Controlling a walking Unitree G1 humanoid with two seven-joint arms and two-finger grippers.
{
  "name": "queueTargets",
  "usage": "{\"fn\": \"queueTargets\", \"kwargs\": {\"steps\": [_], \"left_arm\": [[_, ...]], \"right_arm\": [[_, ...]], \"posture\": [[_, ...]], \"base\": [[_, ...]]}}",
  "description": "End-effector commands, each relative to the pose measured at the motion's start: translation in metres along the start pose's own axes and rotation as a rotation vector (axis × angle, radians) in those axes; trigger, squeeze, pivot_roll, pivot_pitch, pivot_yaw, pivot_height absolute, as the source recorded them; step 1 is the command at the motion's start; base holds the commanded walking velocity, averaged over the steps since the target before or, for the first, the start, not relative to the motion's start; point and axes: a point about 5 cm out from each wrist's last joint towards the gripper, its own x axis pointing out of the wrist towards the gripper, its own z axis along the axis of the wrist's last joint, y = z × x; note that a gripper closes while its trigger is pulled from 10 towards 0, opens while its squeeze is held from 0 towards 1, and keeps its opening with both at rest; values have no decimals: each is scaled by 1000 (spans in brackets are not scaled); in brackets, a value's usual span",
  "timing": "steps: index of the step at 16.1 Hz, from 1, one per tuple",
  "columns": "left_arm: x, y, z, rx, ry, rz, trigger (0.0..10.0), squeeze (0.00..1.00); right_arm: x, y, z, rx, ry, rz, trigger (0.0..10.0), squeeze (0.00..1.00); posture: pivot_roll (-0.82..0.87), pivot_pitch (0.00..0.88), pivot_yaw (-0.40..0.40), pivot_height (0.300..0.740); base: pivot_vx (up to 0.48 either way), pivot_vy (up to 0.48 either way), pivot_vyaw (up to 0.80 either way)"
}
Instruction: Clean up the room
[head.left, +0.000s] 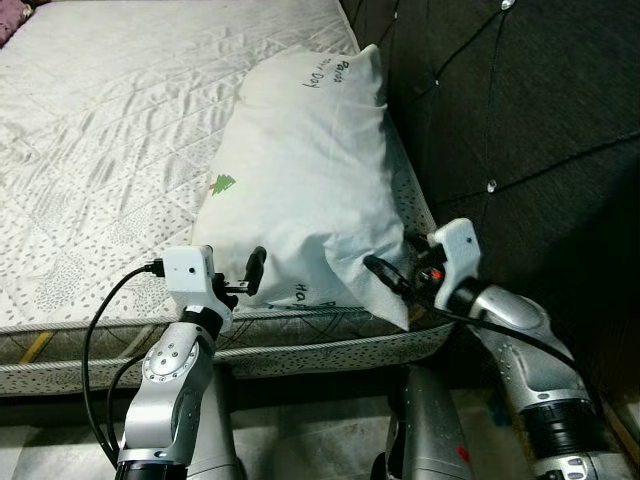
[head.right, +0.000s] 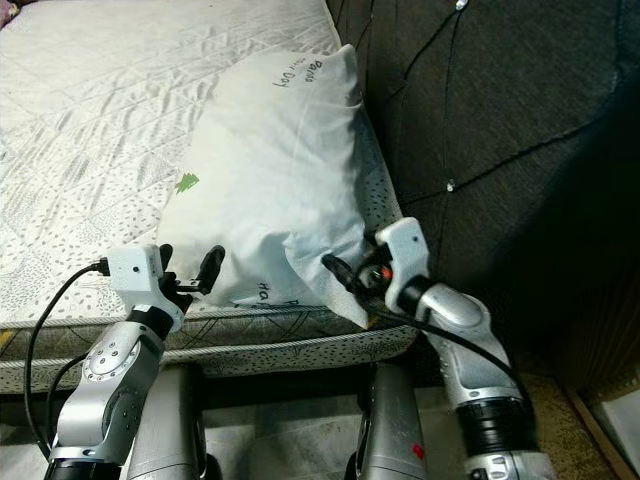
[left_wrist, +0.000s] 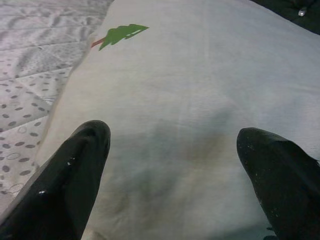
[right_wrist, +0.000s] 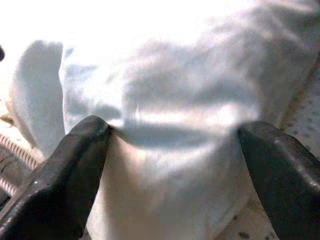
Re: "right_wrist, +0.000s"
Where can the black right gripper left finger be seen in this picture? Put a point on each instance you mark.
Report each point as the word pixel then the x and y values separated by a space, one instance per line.
pixel 55 190

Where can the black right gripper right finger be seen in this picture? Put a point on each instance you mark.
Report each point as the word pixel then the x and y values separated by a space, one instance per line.
pixel 287 187

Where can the white pillow green tree print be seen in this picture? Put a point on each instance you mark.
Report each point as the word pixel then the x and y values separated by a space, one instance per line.
pixel 175 87

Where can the grey quilted mattress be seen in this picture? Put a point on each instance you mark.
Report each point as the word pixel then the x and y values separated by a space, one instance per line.
pixel 308 125

